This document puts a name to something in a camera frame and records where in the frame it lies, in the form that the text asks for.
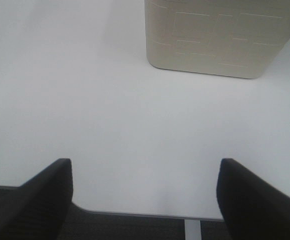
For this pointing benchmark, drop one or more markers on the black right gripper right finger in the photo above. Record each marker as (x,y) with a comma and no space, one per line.
(251,208)

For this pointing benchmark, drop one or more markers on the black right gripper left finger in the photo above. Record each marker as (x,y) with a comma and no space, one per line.
(37,209)

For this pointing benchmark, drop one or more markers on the beige basket with grey rim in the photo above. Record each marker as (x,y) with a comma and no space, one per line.
(233,38)

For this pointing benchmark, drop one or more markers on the white table leg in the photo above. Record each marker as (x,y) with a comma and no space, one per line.
(192,229)

